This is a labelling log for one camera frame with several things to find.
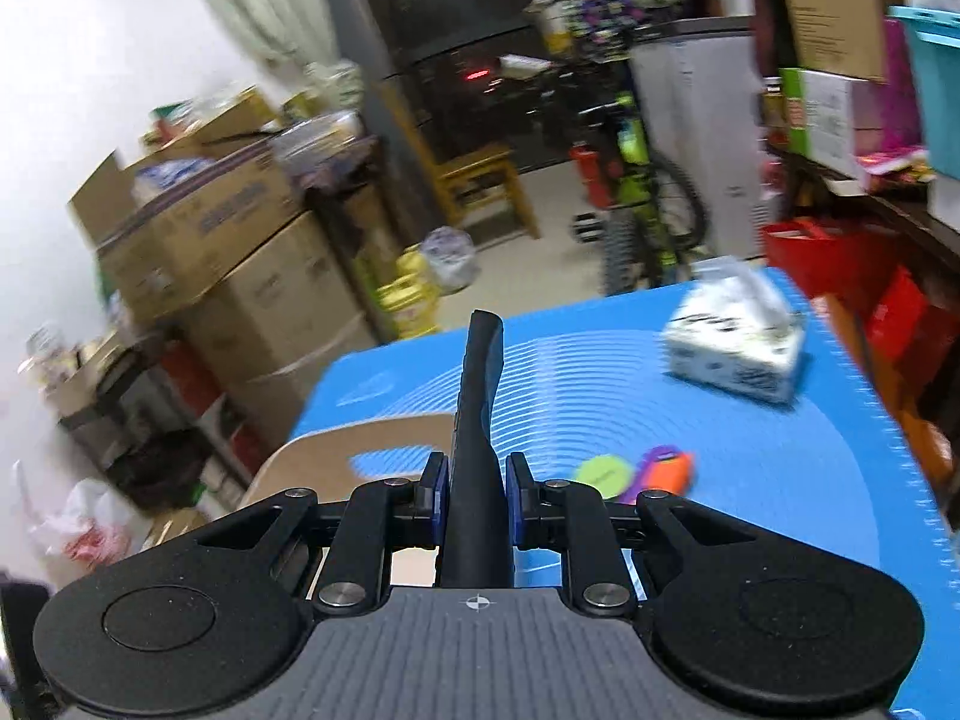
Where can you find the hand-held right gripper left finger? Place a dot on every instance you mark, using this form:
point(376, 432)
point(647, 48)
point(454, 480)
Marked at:
point(439, 493)

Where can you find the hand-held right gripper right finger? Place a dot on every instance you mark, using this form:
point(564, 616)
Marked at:
point(516, 499)

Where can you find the black remote control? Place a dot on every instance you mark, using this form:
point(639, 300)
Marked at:
point(476, 420)

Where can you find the beige plastic storage bin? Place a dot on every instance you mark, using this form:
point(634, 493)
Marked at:
point(315, 457)

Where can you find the purple orange toy knife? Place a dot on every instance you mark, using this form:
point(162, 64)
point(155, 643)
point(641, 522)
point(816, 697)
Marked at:
point(664, 472)

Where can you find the green round disc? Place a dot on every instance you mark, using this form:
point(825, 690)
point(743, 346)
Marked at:
point(600, 474)

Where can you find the blue silicone mat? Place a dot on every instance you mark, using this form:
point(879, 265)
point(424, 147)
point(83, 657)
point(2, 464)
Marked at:
point(570, 390)

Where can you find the plastic-wrapped cardboard box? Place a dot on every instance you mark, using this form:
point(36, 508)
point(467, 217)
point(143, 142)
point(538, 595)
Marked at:
point(300, 397)

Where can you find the yellow plastic jug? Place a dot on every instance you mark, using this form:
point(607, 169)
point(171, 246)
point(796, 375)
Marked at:
point(409, 311)
point(412, 266)

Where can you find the clear plastic bag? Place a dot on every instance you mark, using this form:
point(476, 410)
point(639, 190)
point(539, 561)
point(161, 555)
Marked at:
point(450, 255)

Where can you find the large brown cardboard box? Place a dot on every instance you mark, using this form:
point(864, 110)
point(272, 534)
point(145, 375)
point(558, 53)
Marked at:
point(277, 292)

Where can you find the flat brown cardboard box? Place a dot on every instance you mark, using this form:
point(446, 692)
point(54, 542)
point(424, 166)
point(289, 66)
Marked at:
point(176, 525)

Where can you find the white tissue box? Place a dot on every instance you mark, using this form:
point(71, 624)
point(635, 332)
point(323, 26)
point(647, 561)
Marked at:
point(735, 345)

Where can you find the red white appliance box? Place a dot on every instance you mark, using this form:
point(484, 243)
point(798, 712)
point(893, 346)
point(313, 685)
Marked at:
point(191, 382)

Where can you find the black shelf rack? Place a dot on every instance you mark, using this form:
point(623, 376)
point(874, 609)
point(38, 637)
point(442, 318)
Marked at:
point(142, 457)

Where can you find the wooden chair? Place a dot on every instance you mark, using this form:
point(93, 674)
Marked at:
point(480, 172)

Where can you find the green black bicycle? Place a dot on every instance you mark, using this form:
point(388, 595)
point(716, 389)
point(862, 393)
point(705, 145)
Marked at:
point(634, 195)

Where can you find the printed brown cardboard box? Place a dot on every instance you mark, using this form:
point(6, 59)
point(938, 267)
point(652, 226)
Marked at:
point(202, 225)

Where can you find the white red-print plastic bag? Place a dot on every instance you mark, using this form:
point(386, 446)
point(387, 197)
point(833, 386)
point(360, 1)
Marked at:
point(82, 525)

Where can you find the red paper bag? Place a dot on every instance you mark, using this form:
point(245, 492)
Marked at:
point(825, 255)

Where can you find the white cabinet appliance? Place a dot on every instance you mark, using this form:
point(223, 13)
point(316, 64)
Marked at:
point(697, 127)

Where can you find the dark glass door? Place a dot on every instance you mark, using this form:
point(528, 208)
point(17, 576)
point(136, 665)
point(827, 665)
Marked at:
point(465, 22)

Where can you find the dark wooden side table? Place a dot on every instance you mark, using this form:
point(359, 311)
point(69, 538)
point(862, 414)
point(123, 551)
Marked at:
point(922, 232)

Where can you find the green white carton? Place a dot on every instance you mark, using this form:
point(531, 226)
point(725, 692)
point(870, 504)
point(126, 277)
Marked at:
point(825, 120)

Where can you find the teal plastic basket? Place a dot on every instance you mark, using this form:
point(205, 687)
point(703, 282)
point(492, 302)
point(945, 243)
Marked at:
point(934, 90)

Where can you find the tall brown cardboard sheet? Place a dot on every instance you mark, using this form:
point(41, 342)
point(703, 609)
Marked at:
point(840, 7)

